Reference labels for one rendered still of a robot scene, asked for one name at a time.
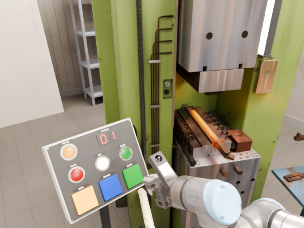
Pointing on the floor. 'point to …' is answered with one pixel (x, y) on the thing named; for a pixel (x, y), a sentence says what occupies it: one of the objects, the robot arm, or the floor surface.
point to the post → (105, 217)
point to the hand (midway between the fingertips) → (145, 177)
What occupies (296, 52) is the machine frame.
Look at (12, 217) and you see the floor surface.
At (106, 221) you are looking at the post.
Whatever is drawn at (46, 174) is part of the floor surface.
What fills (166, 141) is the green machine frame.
